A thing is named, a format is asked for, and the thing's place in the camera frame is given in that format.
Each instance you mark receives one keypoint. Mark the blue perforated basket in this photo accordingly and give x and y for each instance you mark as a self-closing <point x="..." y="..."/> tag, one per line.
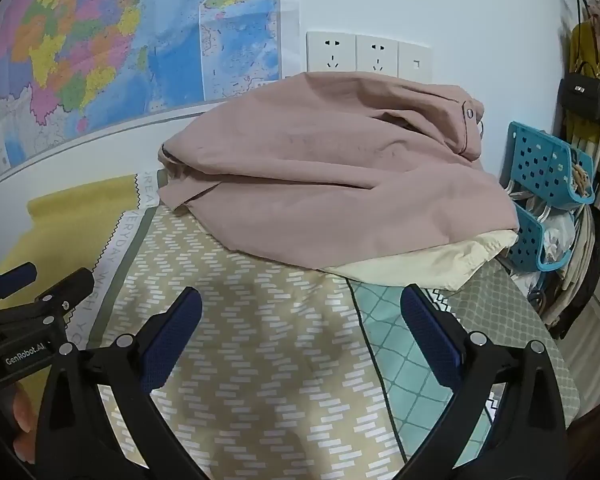
<point x="527" y="240"/>
<point x="540" y="160"/>

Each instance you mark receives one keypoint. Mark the yellow blanket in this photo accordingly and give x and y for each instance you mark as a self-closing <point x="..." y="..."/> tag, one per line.
<point x="65" y="230"/>

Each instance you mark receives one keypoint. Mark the hanging beige clothes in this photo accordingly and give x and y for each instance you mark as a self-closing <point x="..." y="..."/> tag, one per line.
<point x="580" y="260"/>

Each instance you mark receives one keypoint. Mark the white wall switch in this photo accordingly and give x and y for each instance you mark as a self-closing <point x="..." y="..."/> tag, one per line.
<point x="415" y="62"/>

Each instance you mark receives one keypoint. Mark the pink jacket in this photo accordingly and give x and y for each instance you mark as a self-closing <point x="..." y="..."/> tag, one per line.
<point x="330" y="170"/>

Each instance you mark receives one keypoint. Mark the person's left hand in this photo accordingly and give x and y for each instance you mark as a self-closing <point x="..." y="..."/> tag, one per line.
<point x="17" y="410"/>

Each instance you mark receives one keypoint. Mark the grey lattice cloth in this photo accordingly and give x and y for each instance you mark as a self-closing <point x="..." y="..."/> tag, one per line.
<point x="510" y="305"/>

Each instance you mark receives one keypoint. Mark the colourful wall map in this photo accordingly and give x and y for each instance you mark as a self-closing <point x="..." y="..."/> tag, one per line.
<point x="105" y="35"/>

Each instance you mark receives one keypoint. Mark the teal lattice cloth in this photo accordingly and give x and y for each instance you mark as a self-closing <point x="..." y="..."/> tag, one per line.
<point x="400" y="360"/>

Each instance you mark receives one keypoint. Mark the cream garment with mustard lining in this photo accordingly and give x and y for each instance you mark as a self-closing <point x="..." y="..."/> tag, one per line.
<point x="430" y="260"/>

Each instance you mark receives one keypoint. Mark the yellow hanging garment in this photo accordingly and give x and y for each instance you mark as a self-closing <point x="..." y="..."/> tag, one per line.
<point x="587" y="45"/>

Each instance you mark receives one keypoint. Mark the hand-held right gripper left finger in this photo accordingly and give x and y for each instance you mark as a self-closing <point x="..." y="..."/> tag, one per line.
<point x="175" y="330"/>

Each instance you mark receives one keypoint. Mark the beige patterned cloth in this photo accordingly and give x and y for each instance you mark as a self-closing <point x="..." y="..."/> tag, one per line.
<point x="260" y="360"/>

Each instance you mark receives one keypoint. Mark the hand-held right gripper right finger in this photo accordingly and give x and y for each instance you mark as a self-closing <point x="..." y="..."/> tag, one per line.
<point x="427" y="330"/>

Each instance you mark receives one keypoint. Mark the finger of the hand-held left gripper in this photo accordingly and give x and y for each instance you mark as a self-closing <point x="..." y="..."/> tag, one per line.
<point x="15" y="275"/>
<point x="70" y="285"/>

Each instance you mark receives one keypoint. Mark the black handbag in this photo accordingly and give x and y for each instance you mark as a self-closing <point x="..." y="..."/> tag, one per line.
<point x="582" y="95"/>

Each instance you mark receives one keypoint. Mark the white wall socket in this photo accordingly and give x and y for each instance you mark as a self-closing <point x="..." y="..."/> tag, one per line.
<point x="330" y="52"/>
<point x="377" y="56"/>

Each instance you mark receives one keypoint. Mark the clear plastic bag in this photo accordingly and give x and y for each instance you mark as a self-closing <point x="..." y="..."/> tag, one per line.
<point x="557" y="237"/>

